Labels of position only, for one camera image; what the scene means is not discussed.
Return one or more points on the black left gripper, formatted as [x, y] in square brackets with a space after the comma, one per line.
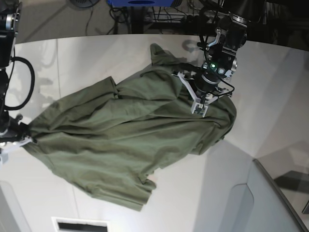
[204, 84]

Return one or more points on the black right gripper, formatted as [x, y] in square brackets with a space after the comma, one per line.
[13, 130]

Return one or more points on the green t-shirt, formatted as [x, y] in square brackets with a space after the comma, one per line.
[106, 139]

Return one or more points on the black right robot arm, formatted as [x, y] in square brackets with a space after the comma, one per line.
[10, 14]

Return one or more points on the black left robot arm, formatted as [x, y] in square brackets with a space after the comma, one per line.
[220, 54]

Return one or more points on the white vent panel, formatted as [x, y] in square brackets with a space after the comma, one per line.
[80, 225]

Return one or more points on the blue bin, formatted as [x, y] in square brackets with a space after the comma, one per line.
[144, 3]

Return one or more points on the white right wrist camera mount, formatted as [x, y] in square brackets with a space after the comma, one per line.
[4, 153]

